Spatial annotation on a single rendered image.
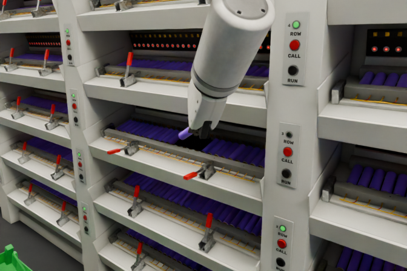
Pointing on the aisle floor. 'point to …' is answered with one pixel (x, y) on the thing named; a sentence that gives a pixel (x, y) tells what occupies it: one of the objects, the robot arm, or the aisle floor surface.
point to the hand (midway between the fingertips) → (196, 122)
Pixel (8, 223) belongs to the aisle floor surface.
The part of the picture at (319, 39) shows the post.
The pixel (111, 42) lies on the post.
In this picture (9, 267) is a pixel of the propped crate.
